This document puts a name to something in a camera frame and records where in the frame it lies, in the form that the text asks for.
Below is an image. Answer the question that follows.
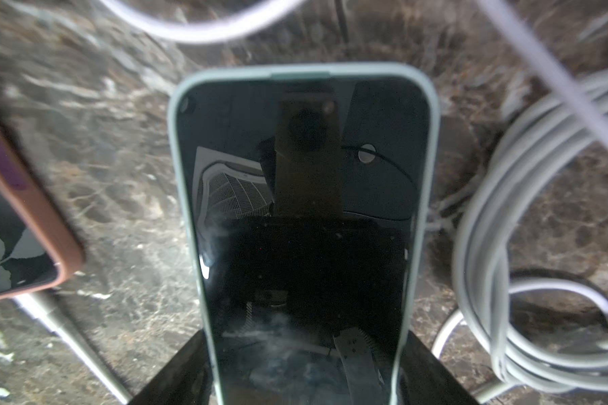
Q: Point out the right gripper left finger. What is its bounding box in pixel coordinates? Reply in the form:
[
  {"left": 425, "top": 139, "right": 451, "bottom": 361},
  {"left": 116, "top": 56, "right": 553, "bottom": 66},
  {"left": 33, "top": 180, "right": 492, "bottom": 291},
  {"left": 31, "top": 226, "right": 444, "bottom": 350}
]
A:
[{"left": 128, "top": 331, "right": 213, "bottom": 405}]

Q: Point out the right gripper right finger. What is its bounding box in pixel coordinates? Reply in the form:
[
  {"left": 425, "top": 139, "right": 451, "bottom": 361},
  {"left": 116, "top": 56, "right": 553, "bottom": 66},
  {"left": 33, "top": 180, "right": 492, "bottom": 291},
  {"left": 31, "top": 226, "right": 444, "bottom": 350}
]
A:
[{"left": 397, "top": 332, "right": 478, "bottom": 405}]

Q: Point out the white charging cable pink phone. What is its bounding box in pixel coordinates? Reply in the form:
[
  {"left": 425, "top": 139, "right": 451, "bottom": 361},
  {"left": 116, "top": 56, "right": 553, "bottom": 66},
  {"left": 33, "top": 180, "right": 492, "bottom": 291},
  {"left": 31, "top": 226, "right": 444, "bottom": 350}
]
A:
[{"left": 12, "top": 291, "right": 133, "bottom": 404}]

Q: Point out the phone with pink case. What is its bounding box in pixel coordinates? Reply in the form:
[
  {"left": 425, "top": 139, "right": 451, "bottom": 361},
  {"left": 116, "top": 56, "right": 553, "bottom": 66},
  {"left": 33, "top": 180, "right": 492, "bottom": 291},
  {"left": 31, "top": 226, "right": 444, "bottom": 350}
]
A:
[{"left": 0, "top": 126, "right": 85, "bottom": 300}]

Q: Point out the phone with mint case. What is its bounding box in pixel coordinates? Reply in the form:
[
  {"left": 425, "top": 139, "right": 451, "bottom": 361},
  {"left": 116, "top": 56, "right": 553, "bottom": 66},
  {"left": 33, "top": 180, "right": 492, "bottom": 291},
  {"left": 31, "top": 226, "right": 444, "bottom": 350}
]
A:
[{"left": 167, "top": 62, "right": 440, "bottom": 404}]

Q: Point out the coiled white charging cable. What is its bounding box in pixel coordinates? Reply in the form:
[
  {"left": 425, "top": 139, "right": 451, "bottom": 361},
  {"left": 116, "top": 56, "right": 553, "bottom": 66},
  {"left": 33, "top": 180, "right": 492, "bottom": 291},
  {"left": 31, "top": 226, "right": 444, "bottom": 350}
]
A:
[{"left": 450, "top": 65, "right": 608, "bottom": 395}]

